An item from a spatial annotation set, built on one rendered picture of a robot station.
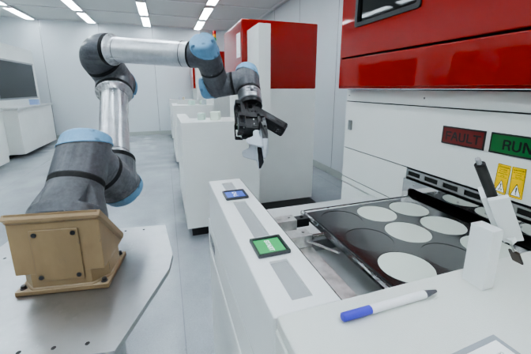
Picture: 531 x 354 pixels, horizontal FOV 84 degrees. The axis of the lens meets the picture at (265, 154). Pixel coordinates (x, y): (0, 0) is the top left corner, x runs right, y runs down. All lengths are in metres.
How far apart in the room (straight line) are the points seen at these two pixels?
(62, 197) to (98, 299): 0.21
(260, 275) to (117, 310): 0.32
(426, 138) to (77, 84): 8.19
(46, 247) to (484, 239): 0.74
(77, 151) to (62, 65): 7.95
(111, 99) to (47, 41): 7.76
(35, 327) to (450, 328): 0.64
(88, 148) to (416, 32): 0.90
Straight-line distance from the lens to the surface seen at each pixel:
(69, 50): 8.68
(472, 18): 0.88
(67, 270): 0.75
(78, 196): 0.72
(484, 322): 0.46
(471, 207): 0.92
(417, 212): 0.89
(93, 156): 0.78
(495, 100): 0.88
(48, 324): 0.71
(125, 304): 0.69
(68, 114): 8.71
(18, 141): 6.71
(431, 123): 0.98
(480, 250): 0.49
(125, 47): 1.01
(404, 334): 0.40
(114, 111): 1.04
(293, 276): 0.47
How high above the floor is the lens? 1.22
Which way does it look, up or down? 13 degrees down
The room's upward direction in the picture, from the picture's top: straight up
